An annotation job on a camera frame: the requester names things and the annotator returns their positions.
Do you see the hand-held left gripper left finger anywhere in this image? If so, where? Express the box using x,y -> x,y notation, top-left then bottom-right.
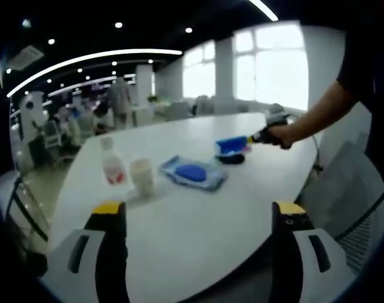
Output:
39,200 -> 131,303

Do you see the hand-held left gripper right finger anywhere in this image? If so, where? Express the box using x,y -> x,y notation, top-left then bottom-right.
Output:
271,201 -> 354,303

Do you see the blue packet pink print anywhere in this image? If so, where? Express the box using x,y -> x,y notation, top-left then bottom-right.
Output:
214,135 -> 253,156

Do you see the black cable clip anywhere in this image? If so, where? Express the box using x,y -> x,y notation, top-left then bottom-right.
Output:
218,152 -> 247,166

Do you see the packet with blue oval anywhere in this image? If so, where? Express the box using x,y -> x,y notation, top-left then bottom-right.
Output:
158,154 -> 228,193

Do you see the white paper cup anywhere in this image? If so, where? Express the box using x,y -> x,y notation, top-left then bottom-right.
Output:
129,157 -> 155,199

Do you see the clear plastic bottle red label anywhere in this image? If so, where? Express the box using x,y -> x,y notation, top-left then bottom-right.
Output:
99,136 -> 127,187

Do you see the person's right hand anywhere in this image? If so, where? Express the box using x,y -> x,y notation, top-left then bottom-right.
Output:
268,121 -> 301,150

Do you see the grey mesh office chair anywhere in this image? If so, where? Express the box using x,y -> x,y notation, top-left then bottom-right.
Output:
296,140 -> 384,276

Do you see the white table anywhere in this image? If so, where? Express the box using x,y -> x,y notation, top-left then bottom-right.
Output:
48,112 -> 321,303

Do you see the person's dark shirt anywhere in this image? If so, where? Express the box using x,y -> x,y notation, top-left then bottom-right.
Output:
335,17 -> 384,198

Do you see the straight ceiling light strip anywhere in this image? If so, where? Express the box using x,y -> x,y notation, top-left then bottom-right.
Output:
247,0 -> 279,23

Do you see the white rounded kiosk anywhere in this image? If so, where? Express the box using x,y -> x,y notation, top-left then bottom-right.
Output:
20,91 -> 48,146

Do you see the curved ceiling light strip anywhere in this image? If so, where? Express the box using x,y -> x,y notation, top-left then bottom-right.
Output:
6,48 -> 183,98

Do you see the ceiling air conditioner unit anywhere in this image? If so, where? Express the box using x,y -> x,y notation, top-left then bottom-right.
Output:
9,45 -> 45,69

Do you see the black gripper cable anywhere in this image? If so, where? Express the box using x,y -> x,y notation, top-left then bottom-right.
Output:
310,134 -> 325,174

